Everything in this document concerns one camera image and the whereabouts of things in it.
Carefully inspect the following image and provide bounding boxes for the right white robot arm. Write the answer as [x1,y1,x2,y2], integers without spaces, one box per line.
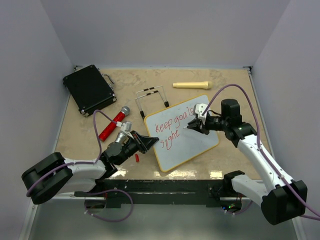
[186,99,308,225]

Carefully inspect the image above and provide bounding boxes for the cream toy microphone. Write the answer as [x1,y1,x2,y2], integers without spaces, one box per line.
[172,81,213,90]

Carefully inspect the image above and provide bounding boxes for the black carrying case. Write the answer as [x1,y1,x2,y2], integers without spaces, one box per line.
[62,64,117,117]

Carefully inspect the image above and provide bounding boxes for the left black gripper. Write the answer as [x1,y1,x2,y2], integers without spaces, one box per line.
[116,130,159,165]

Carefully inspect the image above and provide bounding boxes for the silver toy microphone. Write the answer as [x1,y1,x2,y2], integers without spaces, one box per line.
[114,131,128,145]

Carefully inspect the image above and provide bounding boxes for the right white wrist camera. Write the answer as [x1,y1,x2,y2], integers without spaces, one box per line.
[192,103,208,122]

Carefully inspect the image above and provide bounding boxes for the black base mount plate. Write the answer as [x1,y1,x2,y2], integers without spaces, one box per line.
[74,179,242,212]

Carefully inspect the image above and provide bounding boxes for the red marker cap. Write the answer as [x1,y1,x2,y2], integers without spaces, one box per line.
[135,154,140,163]

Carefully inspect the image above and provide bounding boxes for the yellow framed whiteboard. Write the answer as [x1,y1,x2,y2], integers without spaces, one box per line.
[144,94,219,172]

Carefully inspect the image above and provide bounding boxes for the wire whiteboard stand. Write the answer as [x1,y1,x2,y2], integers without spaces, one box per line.
[135,85,170,119]

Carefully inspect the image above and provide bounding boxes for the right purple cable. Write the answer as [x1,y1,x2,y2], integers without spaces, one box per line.
[202,83,320,221]

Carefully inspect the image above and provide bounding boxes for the red glitter toy microphone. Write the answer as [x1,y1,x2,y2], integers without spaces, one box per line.
[98,106,130,142]

